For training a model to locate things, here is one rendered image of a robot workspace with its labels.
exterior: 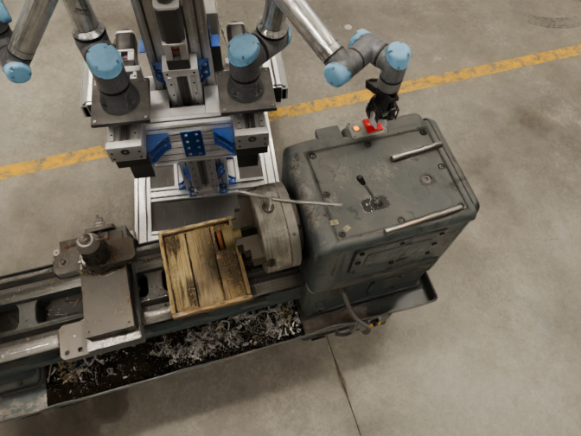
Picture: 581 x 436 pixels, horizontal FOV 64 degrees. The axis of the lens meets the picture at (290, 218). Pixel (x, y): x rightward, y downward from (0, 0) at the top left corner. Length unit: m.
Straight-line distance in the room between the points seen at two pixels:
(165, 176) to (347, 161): 1.50
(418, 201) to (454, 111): 2.12
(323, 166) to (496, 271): 1.73
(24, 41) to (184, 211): 1.38
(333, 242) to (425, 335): 1.43
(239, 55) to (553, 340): 2.32
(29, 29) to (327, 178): 1.02
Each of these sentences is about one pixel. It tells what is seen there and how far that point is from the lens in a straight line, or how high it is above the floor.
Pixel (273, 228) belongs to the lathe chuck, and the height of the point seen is 1.22.
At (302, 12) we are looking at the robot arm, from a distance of 1.47.
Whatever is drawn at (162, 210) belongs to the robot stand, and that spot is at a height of 0.21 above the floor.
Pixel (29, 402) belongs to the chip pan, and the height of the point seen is 0.54.
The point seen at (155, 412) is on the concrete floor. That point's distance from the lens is 2.67.
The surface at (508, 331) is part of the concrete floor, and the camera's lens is 3.00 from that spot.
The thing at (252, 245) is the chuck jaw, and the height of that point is 1.12.
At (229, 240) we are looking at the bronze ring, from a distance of 1.65.
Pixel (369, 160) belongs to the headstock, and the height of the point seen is 1.26.
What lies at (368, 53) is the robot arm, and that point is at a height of 1.60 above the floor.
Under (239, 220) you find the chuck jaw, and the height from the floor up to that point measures 1.14.
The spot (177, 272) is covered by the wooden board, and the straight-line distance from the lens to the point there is 1.87.
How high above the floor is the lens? 2.60
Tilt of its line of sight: 62 degrees down
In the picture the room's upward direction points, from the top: 5 degrees clockwise
